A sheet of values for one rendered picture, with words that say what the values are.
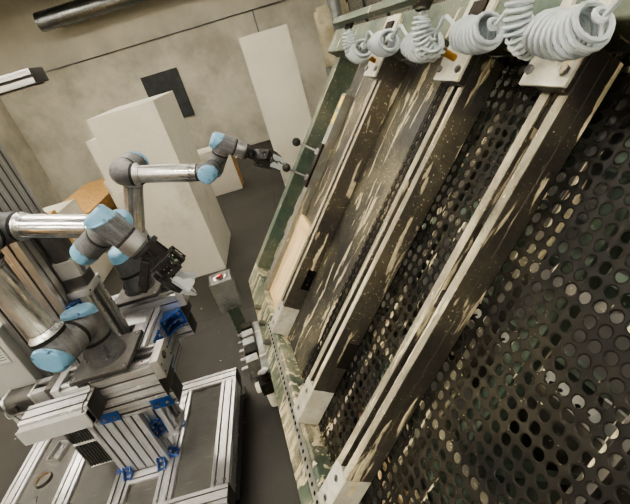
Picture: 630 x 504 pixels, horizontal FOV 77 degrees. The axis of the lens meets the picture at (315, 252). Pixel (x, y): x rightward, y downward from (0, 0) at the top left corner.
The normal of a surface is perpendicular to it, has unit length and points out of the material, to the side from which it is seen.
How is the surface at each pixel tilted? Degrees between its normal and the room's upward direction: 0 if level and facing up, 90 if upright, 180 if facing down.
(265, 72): 90
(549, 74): 51
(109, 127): 90
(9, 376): 90
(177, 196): 90
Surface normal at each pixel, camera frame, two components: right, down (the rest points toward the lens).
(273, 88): 0.12, 0.45
